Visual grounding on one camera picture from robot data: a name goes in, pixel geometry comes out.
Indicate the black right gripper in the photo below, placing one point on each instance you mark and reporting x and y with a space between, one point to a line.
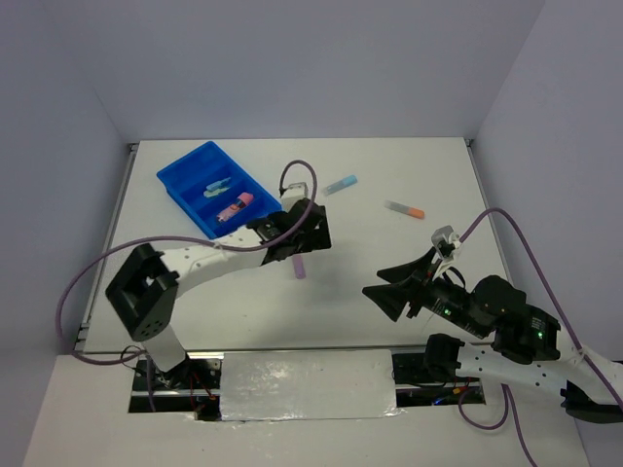
388 297

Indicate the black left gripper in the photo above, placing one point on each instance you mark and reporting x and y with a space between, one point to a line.
318 239

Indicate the purple highlighter pen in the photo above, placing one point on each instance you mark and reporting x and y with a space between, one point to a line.
299 267

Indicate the pink-capped eraser jar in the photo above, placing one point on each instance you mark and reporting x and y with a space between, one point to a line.
228 213

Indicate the blue-capped grey marker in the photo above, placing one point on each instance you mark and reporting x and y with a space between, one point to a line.
339 185

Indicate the orange-capped grey marker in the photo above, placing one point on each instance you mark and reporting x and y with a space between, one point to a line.
404 209

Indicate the green highlighter pen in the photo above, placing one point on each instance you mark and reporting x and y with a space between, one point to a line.
207 195

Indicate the blue mini stapler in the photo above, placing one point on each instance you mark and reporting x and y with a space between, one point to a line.
218 186

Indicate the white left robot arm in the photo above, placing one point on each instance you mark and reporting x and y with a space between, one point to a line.
144 290

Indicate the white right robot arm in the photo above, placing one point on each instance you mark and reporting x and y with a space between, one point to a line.
529 346

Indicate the blue divided plastic bin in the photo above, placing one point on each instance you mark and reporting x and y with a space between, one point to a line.
186 179

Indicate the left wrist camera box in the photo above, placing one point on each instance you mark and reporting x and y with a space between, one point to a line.
292 194

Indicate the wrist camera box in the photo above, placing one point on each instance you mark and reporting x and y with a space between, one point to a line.
446 246
292 194

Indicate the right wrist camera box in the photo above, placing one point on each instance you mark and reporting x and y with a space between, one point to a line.
446 246

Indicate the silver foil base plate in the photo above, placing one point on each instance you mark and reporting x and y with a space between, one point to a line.
307 385

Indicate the right aluminium table rail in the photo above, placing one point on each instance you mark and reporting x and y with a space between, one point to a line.
469 148

